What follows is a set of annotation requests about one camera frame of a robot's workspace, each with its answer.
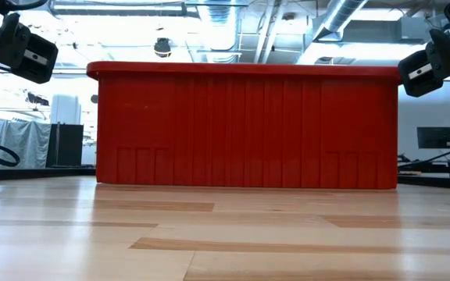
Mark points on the small round black fixture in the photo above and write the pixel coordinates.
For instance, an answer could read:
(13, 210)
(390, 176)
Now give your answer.
(94, 99)

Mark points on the silver round air duct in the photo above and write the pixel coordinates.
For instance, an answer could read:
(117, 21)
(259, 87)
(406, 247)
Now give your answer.
(338, 15)

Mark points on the black background monitor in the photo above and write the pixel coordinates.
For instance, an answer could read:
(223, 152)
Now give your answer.
(438, 137)

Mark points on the black background desk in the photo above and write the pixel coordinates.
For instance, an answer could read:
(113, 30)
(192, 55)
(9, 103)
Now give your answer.
(436, 168)

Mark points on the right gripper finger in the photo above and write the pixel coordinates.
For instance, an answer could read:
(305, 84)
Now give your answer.
(443, 54)
(420, 76)

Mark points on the red plastic bin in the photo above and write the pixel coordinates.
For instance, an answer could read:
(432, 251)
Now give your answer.
(209, 129)

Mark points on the black cabinet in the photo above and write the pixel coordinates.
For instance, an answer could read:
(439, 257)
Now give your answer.
(66, 146)

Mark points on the black ceiling dome camera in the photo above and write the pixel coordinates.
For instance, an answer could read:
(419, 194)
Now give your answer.
(162, 48)

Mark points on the white tank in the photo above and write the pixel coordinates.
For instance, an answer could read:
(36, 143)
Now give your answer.
(65, 111)

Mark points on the black aluminium table frame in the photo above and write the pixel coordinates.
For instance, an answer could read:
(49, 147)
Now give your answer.
(45, 174)

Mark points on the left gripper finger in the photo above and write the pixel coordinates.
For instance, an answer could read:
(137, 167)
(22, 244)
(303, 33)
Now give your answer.
(10, 39)
(37, 58)

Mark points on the grey tarp curtain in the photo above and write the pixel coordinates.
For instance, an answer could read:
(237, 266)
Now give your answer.
(14, 144)

